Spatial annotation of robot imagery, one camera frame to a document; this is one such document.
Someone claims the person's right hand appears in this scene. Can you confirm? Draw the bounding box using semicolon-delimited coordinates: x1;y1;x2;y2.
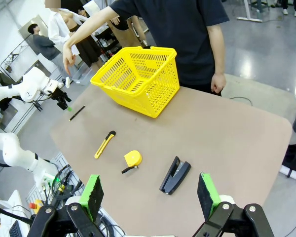
63;43;77;76

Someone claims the black bag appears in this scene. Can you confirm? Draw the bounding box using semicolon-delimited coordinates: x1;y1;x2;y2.
282;144;296;175

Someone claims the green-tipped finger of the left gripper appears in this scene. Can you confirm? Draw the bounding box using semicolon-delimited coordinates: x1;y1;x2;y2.
57;100;74;111

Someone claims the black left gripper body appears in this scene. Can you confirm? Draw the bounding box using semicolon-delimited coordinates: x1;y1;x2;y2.
49;87;72;104

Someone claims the yellow plastic shopping basket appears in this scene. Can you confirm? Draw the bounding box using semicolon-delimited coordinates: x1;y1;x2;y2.
90;46;181;119

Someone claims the person in navy t-shirt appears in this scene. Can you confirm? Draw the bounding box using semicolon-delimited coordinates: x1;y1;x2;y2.
108;0;230;94

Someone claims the person's right forearm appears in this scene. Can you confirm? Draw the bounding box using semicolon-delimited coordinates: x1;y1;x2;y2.
63;9;114;50

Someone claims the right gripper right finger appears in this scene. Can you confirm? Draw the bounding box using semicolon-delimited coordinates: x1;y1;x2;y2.
192;172;274;237

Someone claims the red emergency stop button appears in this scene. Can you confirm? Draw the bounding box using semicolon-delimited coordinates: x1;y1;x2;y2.
29;200;44;211

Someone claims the white T-shaped table leg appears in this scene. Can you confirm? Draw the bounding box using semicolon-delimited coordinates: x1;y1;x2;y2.
236;0;263;23

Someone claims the person's left forearm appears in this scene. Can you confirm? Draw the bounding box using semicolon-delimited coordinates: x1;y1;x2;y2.
206;23;226;76

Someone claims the black cable bundle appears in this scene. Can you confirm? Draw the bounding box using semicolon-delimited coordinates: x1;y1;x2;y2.
43;164;82;204

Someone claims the mannequin with brown apron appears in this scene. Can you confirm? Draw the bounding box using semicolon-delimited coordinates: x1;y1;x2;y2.
107;13;148;49

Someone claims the mannequin in open white shirt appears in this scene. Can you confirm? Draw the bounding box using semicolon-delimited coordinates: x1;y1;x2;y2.
48;0;103;69

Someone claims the person's left hand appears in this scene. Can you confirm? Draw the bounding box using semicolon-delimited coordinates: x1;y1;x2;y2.
210;73;227;94

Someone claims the yellow utility knife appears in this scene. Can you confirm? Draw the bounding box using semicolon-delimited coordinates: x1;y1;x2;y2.
94;130;117;159

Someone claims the black stapler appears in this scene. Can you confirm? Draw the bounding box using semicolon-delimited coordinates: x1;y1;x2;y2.
159;156;192;196

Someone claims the metal clothes rack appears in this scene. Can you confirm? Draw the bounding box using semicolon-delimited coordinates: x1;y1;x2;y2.
0;33;41;76

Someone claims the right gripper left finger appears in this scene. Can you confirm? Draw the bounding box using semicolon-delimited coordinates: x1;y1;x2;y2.
27;174;106;237

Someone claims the grey floor cable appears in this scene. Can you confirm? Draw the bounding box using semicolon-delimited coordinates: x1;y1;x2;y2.
228;96;254;107

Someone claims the black pen yellow tip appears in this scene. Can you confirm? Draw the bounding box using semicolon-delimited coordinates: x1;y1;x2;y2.
69;105;86;121

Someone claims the yellow tape measure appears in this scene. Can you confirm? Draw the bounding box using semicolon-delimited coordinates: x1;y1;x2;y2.
121;150;143;174

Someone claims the black keyboard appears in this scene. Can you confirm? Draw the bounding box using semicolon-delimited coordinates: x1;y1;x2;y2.
8;219;22;237

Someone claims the man in dark grey sweater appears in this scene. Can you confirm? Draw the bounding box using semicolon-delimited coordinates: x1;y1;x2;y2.
27;23;70;79

